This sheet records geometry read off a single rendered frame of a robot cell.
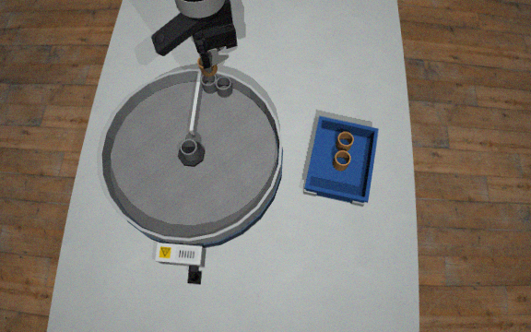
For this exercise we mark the grey metal sleeve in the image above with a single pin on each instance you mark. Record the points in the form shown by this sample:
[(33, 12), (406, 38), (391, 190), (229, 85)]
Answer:
[(224, 81), (187, 144)]

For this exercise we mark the grey metal bushing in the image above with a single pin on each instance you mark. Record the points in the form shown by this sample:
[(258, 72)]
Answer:
[(209, 88)]

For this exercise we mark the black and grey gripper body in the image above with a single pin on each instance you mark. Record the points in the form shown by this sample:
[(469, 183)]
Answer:
[(217, 31)]

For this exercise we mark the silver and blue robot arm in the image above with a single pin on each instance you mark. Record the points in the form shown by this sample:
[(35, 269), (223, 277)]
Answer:
[(181, 27)]

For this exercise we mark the bronze bushing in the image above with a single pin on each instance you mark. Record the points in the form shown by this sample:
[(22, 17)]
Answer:
[(214, 69), (341, 154), (347, 136)]

